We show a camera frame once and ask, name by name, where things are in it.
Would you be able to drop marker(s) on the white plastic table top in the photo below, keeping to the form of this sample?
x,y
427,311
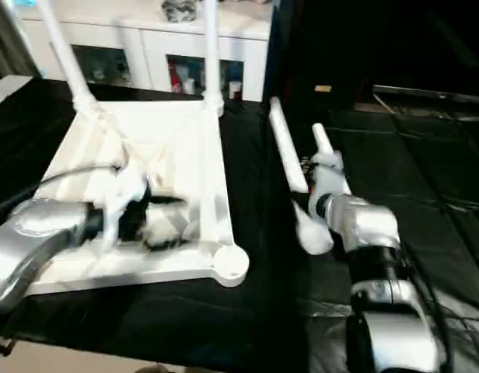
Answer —
x,y
177,148

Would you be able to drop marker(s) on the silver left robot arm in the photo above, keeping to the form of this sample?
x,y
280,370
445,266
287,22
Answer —
x,y
29,241

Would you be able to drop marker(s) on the small yellow label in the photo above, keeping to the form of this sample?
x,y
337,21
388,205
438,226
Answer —
x,y
323,88

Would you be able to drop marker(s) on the black work mat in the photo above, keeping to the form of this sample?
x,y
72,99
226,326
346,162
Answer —
x,y
263,311

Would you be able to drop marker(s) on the black metal bar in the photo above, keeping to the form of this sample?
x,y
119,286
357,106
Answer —
x,y
434,93

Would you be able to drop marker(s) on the white glass-door cabinet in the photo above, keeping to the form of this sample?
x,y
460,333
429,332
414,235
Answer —
x,y
123,39

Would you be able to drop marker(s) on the crumpled silver object on cabinet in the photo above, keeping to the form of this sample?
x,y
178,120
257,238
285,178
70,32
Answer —
x,y
179,9

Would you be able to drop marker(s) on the dark grey curtain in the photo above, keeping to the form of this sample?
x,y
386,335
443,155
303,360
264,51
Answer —
x,y
8,39

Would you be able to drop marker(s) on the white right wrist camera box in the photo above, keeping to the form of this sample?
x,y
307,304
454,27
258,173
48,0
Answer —
x,y
326,183

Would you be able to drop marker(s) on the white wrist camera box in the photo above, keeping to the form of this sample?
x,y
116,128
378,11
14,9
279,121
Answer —
x,y
119,198
326,183

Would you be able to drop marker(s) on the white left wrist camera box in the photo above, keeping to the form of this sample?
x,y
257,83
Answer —
x,y
119,198

